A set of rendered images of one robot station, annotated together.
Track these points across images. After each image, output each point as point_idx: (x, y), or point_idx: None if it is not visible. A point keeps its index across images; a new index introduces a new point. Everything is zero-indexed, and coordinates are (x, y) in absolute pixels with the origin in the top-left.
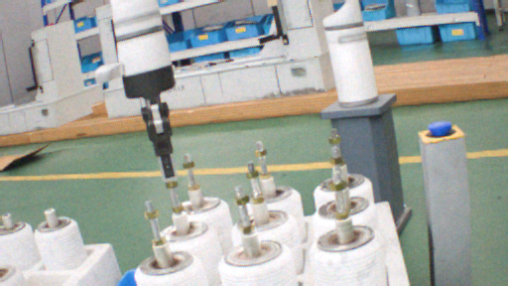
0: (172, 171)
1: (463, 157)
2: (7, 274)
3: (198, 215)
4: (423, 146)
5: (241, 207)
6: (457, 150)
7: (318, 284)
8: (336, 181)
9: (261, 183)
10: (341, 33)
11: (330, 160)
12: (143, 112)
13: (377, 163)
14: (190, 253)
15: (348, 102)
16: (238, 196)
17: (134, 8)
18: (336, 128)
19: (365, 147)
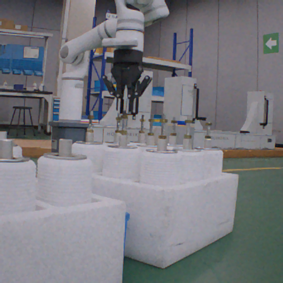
0: (132, 108)
1: (193, 136)
2: (78, 155)
3: (102, 145)
4: (179, 128)
5: (189, 124)
6: (192, 132)
7: (206, 167)
8: (210, 121)
9: (118, 134)
10: (78, 81)
11: (174, 121)
12: (131, 72)
13: None
14: (139, 156)
15: (71, 120)
16: (189, 119)
17: (143, 17)
18: (64, 132)
19: None
